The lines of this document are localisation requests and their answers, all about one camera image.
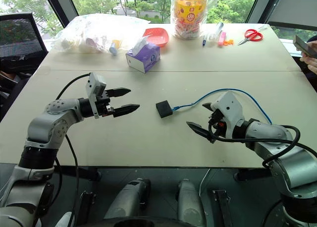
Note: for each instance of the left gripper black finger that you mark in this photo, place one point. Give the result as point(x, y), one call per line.
point(119, 92)
point(126, 109)

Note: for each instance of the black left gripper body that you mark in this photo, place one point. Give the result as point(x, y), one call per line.
point(104, 105)

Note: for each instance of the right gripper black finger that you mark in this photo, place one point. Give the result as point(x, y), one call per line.
point(208, 106)
point(200, 131)

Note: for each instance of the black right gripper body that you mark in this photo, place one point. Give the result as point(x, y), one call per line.
point(218, 123)

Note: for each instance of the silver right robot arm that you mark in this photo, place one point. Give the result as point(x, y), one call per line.
point(292, 162)

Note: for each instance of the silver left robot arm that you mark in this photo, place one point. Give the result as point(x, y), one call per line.
point(47, 128)

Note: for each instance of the small black plastic box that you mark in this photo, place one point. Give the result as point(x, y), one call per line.
point(164, 109)

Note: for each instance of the bystander bare hand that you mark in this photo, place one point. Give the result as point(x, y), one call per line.
point(310, 62)

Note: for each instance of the purple tissue box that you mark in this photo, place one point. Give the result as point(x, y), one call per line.
point(144, 57)

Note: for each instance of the clear plastic bag of items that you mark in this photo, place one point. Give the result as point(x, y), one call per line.
point(99, 31)

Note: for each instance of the blue pen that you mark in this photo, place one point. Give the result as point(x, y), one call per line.
point(204, 41)

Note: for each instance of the small orange plastic pieces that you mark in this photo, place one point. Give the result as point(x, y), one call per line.
point(229, 42)

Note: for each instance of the red plastic bowl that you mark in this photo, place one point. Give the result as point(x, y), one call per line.
point(157, 36)

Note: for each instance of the pink eraser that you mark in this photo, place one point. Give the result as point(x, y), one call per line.
point(222, 39)

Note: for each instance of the silver rounded robot shell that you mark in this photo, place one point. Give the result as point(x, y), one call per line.
point(128, 199)
point(189, 202)

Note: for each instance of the seated person dark clothing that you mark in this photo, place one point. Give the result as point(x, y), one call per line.
point(10, 93)

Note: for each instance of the yellow lidded snack jar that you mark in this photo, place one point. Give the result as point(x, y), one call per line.
point(190, 11)

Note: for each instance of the yellow-lidded snack jar in bag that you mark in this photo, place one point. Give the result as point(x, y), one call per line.
point(211, 4)

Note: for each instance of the black mesh office chair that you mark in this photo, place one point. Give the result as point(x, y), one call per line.
point(19, 38)

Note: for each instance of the dark smartphone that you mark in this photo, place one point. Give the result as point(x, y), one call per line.
point(304, 47)

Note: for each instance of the grey roller blind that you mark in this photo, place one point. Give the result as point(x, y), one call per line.
point(294, 6)

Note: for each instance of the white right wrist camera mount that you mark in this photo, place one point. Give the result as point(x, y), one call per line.
point(230, 108)

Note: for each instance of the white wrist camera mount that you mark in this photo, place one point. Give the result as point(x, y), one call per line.
point(230, 108)
point(95, 84)

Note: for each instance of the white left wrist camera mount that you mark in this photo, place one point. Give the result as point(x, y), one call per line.
point(95, 84)

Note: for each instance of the black metal bracket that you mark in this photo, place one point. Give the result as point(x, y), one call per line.
point(223, 207)
point(86, 207)

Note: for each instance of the dark window frame post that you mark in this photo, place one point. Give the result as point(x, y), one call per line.
point(62, 6)
point(256, 4)

